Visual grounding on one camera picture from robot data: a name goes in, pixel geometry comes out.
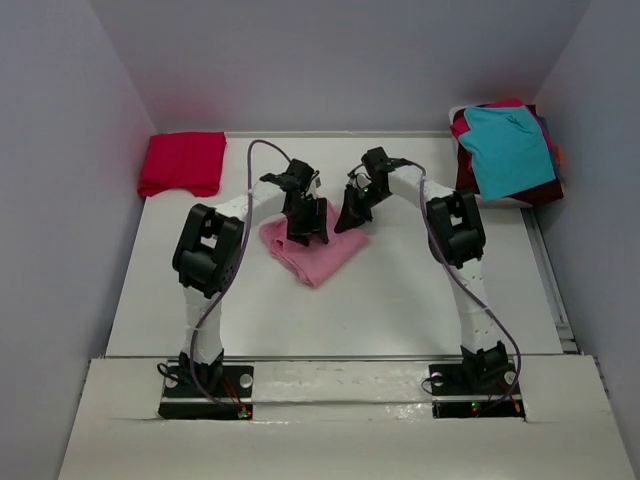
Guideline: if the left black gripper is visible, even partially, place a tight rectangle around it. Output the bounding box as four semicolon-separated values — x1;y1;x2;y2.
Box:
284;196;329;246

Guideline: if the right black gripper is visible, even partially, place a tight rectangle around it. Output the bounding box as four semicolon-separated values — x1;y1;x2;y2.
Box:
335;183;390;233

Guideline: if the pink t shirt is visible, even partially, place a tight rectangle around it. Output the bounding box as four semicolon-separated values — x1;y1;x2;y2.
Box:
259;202;368;288

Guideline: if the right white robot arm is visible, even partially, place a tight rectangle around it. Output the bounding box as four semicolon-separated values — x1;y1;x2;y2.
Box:
334;147;521;394

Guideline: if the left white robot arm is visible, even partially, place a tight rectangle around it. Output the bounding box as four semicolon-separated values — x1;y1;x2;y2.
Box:
172;159;329;399

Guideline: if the folded red t shirt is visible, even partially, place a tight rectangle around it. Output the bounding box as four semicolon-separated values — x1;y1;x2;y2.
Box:
137;132;227;198

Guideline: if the magenta t shirt in pile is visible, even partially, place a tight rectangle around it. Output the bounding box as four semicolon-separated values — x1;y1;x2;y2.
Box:
448;98;525;141

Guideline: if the teal t shirt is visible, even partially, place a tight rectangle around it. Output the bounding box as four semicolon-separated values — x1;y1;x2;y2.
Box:
458;105;556;200

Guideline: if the dark maroon t shirt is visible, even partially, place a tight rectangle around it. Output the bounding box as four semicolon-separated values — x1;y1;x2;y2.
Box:
453;104;564;208

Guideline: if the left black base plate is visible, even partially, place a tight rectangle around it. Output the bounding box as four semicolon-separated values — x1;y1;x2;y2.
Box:
156;361;254;421

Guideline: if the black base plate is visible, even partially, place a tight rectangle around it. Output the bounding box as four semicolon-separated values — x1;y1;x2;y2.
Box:
421;363;526;419
156;361;254;421

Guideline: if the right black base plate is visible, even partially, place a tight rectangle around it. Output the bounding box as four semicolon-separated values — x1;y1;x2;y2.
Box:
421;363;526;419

